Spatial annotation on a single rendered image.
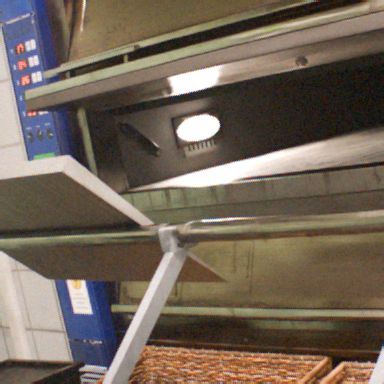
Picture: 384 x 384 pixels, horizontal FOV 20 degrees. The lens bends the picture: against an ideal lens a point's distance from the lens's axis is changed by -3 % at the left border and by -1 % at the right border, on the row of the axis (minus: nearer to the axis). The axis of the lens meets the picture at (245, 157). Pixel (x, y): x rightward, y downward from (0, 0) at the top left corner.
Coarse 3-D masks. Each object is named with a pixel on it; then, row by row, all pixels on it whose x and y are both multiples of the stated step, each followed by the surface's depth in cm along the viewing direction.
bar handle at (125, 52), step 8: (128, 48) 205; (136, 48) 204; (96, 56) 213; (104, 56) 211; (112, 56) 209; (120, 56) 208; (128, 56) 206; (72, 64) 220; (80, 64) 217; (88, 64) 216; (48, 72) 226; (56, 72) 224; (64, 72) 223; (72, 72) 221
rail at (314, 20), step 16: (304, 16) 166; (320, 16) 163; (336, 16) 161; (352, 16) 159; (240, 32) 177; (256, 32) 174; (272, 32) 171; (288, 32) 169; (192, 48) 186; (208, 48) 182; (224, 48) 180; (128, 64) 199; (144, 64) 196; (160, 64) 192; (64, 80) 215; (80, 80) 211; (96, 80) 207; (32, 96) 224
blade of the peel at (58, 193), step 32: (64, 160) 162; (0, 192) 180; (32, 192) 174; (64, 192) 169; (96, 192) 164; (0, 224) 197; (32, 224) 190; (64, 224) 183; (96, 224) 177; (128, 224) 171; (32, 256) 209; (64, 256) 201; (96, 256) 193; (128, 256) 187; (160, 256) 180; (192, 256) 176
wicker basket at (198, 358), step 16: (144, 352) 235; (160, 352) 231; (176, 352) 227; (192, 352) 223; (208, 352) 219; (224, 352) 216; (240, 352) 212; (144, 368) 234; (160, 368) 231; (176, 368) 227; (192, 368) 223; (224, 368) 216; (240, 368) 213; (256, 368) 209; (272, 368) 206; (288, 368) 203; (304, 368) 200; (320, 368) 193
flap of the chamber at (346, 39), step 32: (320, 32) 163; (352, 32) 159; (192, 64) 186; (224, 64) 180; (256, 64) 184; (288, 64) 188; (64, 96) 215; (96, 96) 210; (128, 96) 215; (160, 96) 221
